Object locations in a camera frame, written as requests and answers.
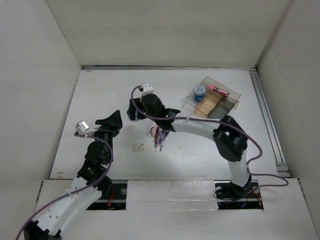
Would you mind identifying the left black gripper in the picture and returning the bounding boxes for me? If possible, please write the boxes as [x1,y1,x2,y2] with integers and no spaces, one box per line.
[88,110,122,163]

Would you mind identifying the white eraser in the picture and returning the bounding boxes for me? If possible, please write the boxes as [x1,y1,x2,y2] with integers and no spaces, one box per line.
[132,143,145,152]

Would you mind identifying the blue tape roll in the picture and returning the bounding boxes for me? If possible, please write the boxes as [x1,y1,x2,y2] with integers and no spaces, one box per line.
[193,85,207,103]

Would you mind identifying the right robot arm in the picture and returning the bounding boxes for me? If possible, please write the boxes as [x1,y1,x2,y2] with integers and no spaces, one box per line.
[127,93,252,199]

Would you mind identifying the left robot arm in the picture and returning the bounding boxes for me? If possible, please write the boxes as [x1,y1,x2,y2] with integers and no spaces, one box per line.
[21,110,123,240]

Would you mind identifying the clear compartment desk organizer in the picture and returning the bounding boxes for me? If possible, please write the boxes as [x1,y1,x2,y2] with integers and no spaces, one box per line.
[182,76,241,119]

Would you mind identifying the pink red gel pen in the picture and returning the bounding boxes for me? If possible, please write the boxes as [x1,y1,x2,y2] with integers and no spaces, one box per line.
[154,126,162,152]

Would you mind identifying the blue gel pen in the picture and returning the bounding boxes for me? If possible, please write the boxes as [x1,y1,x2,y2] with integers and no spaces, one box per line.
[157,129,167,148]

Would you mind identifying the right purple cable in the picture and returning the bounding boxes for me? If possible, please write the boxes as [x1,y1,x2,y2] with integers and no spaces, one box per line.
[130,85,290,202]

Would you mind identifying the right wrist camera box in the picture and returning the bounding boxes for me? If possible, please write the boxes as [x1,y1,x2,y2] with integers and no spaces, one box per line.
[139,83,154,97]

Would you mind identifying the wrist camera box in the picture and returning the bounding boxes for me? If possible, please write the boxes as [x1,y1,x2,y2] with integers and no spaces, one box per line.
[139,83,154,97]
[75,120,91,135]

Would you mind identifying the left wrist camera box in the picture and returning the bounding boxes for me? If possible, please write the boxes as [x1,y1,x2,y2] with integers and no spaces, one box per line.
[75,120,91,135]

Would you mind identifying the metal base rail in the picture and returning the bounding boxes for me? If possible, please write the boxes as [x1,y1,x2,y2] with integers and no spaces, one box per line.
[88,179,264,212]

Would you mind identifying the aluminium side rail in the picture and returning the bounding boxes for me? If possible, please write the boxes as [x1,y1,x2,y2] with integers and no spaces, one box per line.
[249,70,291,178]

